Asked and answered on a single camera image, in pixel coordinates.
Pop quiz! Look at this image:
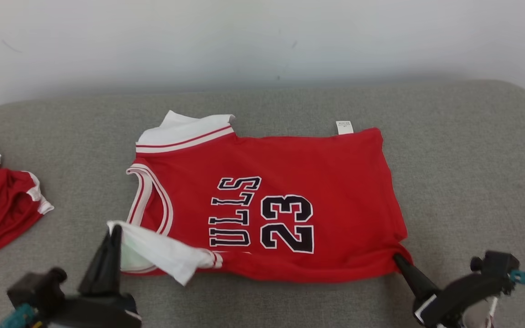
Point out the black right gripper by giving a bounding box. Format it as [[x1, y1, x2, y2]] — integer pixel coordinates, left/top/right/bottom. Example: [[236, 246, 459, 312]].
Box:
[[392, 253, 503, 328]]

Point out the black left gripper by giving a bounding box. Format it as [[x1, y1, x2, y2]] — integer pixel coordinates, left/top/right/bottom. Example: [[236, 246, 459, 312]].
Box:
[[48, 224, 143, 328]]

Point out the red basketball jersey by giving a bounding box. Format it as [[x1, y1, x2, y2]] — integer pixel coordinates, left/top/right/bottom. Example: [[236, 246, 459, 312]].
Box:
[[107, 110, 414, 287]]

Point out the grey fabric sofa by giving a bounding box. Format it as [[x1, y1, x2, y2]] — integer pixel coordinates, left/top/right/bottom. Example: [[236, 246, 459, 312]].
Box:
[[0, 80, 525, 328]]

